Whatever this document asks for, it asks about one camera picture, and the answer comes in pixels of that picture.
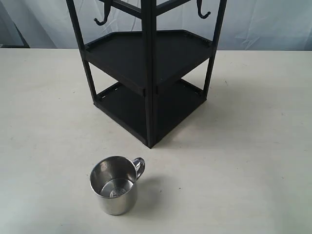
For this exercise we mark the stainless steel mug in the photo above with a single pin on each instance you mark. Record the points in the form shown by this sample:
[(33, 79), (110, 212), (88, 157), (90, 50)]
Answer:
[(114, 181)]

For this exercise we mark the black tiered hook rack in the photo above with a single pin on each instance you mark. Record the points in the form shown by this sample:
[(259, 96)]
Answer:
[(148, 81)]

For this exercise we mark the white backdrop curtain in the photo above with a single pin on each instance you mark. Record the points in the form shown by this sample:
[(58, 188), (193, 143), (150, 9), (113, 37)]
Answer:
[(247, 25)]

